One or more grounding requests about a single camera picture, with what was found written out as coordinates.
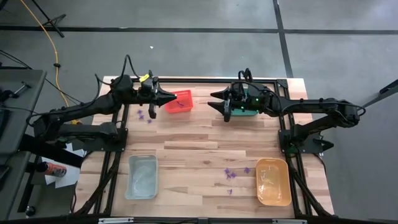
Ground green plastic bin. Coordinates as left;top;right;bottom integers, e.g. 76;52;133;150
230;88;260;118

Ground long yellow cable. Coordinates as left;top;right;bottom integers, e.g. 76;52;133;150
20;0;79;125

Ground black desk beam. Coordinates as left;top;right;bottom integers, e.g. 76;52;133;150
18;133;85;169

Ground orange plastic basket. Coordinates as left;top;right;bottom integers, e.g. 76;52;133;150
164;89;194;114

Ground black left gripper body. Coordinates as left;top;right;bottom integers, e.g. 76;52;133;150
132;74;162;119

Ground silver metal bracket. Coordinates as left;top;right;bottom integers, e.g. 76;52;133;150
98;217;134;224
272;218;308;224

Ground black aluminium table frame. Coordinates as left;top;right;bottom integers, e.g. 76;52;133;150
71;77;335;218

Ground white plastic bin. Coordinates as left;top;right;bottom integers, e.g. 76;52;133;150
124;154;159;200

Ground orange can black cap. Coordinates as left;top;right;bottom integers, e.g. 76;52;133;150
35;161;68;178

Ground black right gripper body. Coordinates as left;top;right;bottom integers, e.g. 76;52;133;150
222;81;278;123

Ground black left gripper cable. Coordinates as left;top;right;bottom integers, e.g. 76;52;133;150
95;54;141;94

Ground white paper sheets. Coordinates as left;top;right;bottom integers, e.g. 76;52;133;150
41;142;85;189

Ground black diagonal bar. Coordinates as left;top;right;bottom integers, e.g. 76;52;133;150
341;79;398;119

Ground gray desk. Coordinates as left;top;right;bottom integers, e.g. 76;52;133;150
0;68;47;156

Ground yellow plastic bin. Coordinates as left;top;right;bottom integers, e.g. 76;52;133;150
255;157;292;207

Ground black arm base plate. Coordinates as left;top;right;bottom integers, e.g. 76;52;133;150
278;128;335;154
83;127;129;153

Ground black floor tripod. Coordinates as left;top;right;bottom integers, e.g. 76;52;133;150
30;0;67;39

